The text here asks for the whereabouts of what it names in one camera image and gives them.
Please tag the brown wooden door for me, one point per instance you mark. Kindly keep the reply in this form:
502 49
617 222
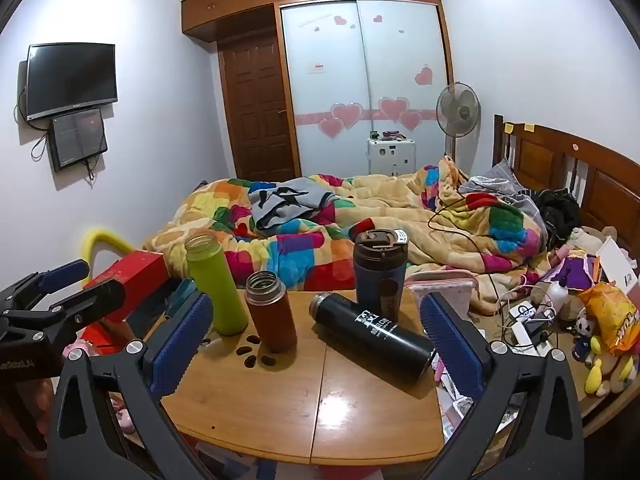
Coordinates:
254 102

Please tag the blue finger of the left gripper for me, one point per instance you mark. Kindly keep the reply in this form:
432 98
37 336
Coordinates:
90 305
63 276

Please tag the grey black garment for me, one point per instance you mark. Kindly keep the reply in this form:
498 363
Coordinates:
274 204

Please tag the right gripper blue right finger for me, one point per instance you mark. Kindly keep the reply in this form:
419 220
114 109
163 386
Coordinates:
459 344

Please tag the small wall monitor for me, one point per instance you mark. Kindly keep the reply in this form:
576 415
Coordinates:
76 137

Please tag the yellow curved tube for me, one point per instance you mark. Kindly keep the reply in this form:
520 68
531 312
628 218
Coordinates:
98 239

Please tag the orange snack bag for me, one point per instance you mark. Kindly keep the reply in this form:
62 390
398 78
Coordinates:
616 315

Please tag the colourful patchwork blanket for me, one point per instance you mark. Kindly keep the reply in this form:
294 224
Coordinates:
447 229

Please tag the wooden headboard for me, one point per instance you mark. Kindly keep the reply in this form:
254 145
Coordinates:
605 184

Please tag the red box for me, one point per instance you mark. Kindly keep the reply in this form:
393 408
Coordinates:
141 273

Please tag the wooden table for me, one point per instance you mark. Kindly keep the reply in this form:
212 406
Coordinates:
318 404

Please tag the red thermos cup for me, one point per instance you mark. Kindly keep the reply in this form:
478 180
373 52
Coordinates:
267 300

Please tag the pink phone stand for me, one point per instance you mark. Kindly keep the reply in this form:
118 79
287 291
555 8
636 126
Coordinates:
456 286

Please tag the white power strip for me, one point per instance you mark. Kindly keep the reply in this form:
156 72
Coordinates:
529 330

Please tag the green bottle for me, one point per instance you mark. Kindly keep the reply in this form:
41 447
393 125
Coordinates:
208 268

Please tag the black clothing pile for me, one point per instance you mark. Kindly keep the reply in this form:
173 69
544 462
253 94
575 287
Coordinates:
560 213

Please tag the white paper card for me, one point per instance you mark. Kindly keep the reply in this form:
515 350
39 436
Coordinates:
616 266

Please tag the black thermos lying down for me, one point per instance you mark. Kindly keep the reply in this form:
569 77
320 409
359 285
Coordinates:
403 350

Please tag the yellow plush toy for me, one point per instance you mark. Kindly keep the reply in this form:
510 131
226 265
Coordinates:
609 373

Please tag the standing fan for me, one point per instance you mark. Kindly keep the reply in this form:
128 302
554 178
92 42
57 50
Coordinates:
458 113

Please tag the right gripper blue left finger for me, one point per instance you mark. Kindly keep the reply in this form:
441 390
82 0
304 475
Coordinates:
174 344

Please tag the white sliding wardrobe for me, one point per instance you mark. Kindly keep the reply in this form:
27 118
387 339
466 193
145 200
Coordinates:
362 66

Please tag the wall television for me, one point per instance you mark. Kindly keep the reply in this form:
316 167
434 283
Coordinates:
68 76

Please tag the dark blue tumbler brown lid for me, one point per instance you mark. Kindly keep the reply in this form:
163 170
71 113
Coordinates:
380 261

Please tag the white small cabinet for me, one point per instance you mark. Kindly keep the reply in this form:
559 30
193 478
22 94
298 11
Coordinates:
391 154

